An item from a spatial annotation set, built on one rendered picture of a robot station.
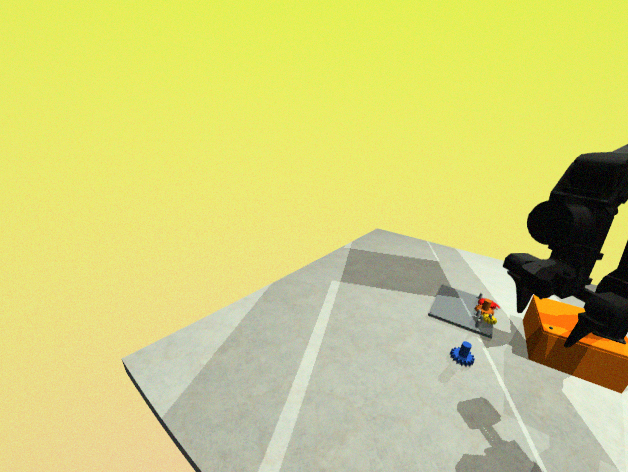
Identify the red gear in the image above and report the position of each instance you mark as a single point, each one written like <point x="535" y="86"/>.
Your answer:
<point x="493" y="305"/>

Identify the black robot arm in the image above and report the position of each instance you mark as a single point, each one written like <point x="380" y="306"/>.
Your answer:
<point x="580" y="210"/>

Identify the blue gear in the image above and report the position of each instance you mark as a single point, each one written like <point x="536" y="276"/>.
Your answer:
<point x="462" y="354"/>

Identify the yellow gear with black stripe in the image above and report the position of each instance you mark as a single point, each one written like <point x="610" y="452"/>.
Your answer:
<point x="489" y="320"/>

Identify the orange gear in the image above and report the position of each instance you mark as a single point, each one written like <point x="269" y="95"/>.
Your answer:
<point x="485" y="308"/>

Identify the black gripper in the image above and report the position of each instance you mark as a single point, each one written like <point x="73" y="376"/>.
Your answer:
<point x="601" y="310"/>

